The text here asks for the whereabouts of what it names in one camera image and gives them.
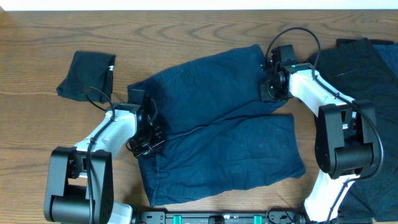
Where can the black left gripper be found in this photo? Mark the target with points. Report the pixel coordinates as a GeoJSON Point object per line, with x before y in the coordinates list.
{"type": "Point", "coordinates": [161, 139]}

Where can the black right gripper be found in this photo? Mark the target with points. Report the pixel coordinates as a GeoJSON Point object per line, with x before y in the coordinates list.
{"type": "Point", "coordinates": [264, 94]}

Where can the dark blue shorts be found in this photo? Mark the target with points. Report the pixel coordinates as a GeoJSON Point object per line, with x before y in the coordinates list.
{"type": "Point", "coordinates": [220, 136]}

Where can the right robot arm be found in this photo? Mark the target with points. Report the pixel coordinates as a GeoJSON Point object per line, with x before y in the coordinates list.
{"type": "Point", "coordinates": [348, 147]}

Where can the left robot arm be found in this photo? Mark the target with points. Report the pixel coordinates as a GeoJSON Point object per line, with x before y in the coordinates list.
{"type": "Point", "coordinates": [80, 185]}

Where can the folded black cloth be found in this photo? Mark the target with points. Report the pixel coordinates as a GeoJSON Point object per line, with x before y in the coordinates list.
{"type": "Point", "coordinates": [90, 77]}

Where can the blue garment at edge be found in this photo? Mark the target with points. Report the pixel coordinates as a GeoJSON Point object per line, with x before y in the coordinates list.
{"type": "Point", "coordinates": [389, 55]}

